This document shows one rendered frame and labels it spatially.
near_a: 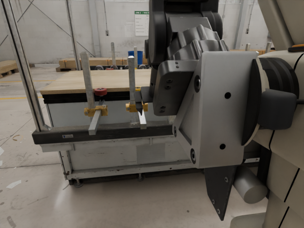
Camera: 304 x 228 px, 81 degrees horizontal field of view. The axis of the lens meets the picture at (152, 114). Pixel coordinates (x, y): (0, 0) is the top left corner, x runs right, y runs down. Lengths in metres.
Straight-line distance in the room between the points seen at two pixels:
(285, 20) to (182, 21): 0.13
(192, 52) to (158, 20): 0.09
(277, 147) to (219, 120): 0.10
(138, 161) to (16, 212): 1.00
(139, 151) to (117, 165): 0.24
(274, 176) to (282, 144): 0.12
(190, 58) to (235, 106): 0.07
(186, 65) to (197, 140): 0.07
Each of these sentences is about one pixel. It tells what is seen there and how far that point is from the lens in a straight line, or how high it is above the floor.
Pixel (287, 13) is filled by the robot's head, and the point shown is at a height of 1.27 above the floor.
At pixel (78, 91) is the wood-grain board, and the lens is 1.33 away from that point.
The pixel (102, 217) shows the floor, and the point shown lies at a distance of 1.57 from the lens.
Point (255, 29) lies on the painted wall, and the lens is 10.07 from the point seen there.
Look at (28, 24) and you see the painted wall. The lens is 8.97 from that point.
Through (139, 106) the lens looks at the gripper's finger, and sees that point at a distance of 0.54.
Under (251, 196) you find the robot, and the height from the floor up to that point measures 0.99.
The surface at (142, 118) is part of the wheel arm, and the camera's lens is 0.93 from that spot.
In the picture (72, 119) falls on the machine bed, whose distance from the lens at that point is 1.43.
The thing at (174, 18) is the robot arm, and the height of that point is 1.26.
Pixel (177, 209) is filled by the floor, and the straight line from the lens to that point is 1.58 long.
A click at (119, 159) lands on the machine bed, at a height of 0.25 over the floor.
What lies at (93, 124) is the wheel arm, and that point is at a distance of 0.95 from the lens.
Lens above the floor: 1.24
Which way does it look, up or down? 24 degrees down
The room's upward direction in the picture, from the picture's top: straight up
